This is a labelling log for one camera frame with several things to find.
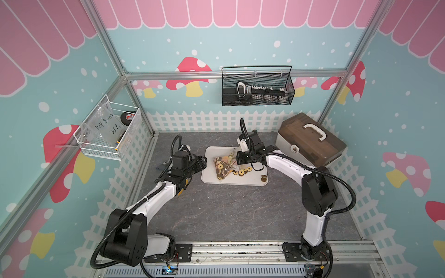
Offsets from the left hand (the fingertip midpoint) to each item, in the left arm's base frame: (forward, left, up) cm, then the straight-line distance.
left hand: (203, 162), depth 87 cm
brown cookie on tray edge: (-1, -32, -14) cm, 35 cm away
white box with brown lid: (+14, -57, +3) cm, 59 cm away
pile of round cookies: (+2, -20, -12) cm, 23 cm away
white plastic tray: (0, -30, -12) cm, 32 cm away
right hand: (+5, -17, -2) cm, 17 cm away
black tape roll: (+12, +36, +18) cm, 42 cm away
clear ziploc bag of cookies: (+7, -11, -11) cm, 17 cm away
